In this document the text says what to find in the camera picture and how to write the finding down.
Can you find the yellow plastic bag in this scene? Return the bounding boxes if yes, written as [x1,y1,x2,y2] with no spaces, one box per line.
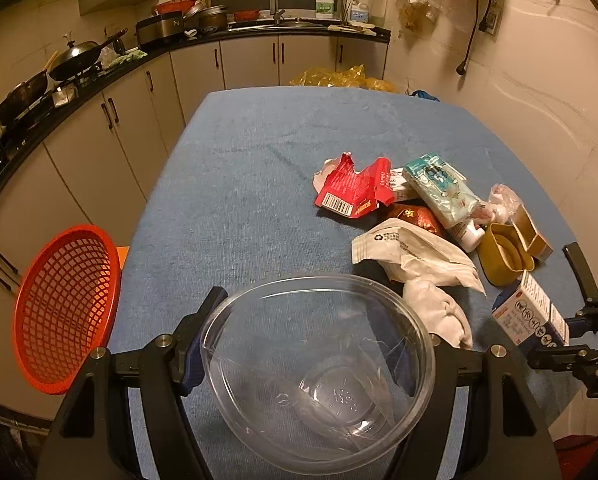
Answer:
[290,64,398,93]

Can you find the crumpled white tissue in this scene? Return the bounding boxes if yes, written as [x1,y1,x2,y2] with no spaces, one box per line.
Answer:
[403,280,474,349]

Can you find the green white detergent bottle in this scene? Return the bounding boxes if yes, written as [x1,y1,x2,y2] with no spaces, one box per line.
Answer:
[315,0,337,20]

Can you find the black frying pan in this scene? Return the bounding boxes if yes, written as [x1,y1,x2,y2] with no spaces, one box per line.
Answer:
[0,50,59,128]

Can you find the white kitchen cabinets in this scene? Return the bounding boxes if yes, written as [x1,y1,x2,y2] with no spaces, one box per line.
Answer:
[0,34,390,421]

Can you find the white medicine box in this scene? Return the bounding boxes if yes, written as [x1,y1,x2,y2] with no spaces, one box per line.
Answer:
[389,167,419,203]

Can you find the steel kitchen faucet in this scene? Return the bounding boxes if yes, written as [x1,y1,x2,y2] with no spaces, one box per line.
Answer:
[270,0,286,26]

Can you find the clear plastic bag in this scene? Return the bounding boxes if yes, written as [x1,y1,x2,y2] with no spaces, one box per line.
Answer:
[472,184,522,226]

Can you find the red plastic mesh basket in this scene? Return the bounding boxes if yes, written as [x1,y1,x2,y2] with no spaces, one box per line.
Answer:
[12,224,122,396]

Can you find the torn red snack wrapper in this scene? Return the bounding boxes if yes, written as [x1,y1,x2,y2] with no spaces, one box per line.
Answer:
[313,153,395,220]

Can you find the clear plastic bowl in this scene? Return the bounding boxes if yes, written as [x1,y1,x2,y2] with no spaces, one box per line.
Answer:
[200,274,436,476]

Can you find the small brown cardboard box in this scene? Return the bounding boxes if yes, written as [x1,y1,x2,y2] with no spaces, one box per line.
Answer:
[510,204,554,263]

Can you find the blue table cloth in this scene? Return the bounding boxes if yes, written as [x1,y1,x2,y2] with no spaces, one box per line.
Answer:
[107,84,598,480]

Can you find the yellow-brown paper cup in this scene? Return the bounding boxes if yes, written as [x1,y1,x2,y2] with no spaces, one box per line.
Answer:
[477,223,534,287]

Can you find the blue object behind table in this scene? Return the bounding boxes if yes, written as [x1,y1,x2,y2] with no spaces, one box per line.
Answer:
[410,89,439,102]

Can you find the dark red snack bag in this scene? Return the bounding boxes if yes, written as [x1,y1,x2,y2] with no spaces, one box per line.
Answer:
[382,203,446,237]

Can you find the teal tissue pack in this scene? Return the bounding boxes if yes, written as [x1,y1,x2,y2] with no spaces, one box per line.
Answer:
[404,153,479,229]

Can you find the white spray bottle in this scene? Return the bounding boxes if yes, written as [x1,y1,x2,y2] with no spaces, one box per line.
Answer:
[448,219,485,254]

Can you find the black rectangular pot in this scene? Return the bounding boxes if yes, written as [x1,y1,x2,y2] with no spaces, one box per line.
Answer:
[135,11,185,48]

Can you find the black power cable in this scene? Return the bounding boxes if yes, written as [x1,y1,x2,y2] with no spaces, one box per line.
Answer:
[455,0,495,77]

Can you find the white crumpled paper bag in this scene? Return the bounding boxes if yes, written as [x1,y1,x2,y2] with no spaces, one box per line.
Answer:
[351,218,485,294]

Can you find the black wok with lid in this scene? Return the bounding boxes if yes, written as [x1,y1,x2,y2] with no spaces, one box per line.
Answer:
[47,27,128,82]

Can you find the blue white medicine carton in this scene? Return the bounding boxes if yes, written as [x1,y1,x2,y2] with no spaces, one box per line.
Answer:
[492,271,570,356]

